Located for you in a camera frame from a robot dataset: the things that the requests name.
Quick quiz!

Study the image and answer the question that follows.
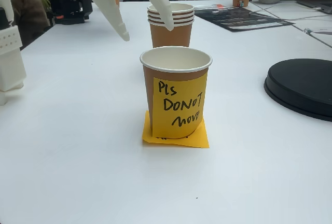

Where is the yellow handwritten sticky note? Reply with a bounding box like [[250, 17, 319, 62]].
[[142, 110, 210, 149], [152, 75, 208, 138]]

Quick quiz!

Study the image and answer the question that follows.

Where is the black printed poster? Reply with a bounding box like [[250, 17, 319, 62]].
[[193, 6, 296, 33]]

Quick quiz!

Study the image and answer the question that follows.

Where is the grey laptop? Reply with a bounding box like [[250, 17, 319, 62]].
[[296, 0, 332, 15]]

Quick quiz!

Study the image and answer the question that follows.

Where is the black round lid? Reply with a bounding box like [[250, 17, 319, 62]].
[[264, 58, 332, 122]]

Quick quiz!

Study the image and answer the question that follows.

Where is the white charging cable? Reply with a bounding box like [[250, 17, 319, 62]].
[[248, 1, 322, 20]]

